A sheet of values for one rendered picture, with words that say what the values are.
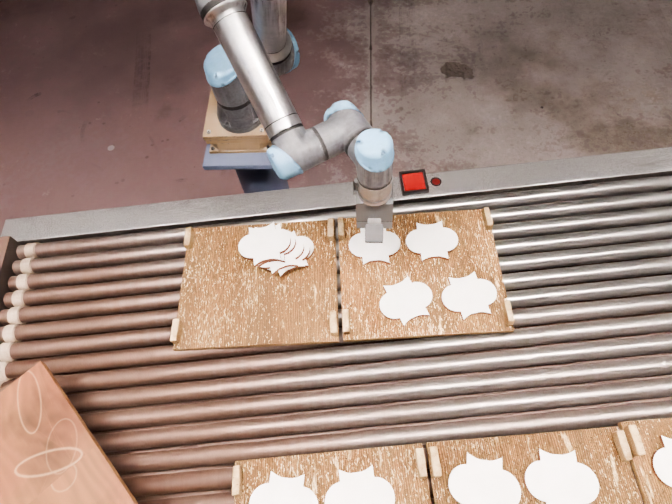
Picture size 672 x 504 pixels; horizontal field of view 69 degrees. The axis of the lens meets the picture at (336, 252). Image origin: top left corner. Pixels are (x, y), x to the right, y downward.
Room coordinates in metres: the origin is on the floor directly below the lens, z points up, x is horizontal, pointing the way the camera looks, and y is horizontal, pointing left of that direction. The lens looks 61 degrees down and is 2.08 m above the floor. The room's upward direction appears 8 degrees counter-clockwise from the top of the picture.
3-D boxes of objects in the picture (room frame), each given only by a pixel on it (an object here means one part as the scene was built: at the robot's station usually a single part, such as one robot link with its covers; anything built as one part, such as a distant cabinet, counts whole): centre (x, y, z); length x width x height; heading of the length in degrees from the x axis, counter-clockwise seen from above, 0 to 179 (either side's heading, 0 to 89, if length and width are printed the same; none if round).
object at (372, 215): (0.61, -0.10, 1.13); 0.12 x 0.09 x 0.16; 170
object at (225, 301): (0.58, 0.21, 0.93); 0.41 x 0.35 x 0.02; 85
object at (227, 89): (1.15, 0.23, 1.12); 0.13 x 0.12 x 0.14; 111
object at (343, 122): (0.72, -0.05, 1.29); 0.11 x 0.11 x 0.08; 21
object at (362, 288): (0.55, -0.21, 0.93); 0.41 x 0.35 x 0.02; 85
